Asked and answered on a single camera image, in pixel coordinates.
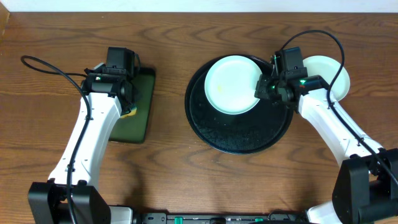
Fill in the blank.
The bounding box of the green yellow sponge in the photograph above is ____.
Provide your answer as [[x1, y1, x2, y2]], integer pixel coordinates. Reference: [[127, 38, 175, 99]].
[[120, 106, 137, 119]]

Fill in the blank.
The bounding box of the mint green plate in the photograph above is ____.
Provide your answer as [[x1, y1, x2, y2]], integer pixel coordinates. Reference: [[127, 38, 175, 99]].
[[303, 55, 351, 101], [204, 55, 262, 115]]

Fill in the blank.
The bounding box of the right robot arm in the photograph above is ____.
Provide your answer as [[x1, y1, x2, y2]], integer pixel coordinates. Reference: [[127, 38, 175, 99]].
[[255, 68, 397, 223]]

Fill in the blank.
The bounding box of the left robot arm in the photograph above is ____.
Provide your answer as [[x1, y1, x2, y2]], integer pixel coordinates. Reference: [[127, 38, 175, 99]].
[[28, 66, 134, 223]]

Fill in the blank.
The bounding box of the black round tray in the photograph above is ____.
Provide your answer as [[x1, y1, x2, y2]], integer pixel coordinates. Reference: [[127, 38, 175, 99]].
[[185, 57, 294, 154]]

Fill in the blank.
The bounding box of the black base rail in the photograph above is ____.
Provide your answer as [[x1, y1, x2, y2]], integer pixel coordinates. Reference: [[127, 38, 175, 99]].
[[108, 205, 312, 224]]

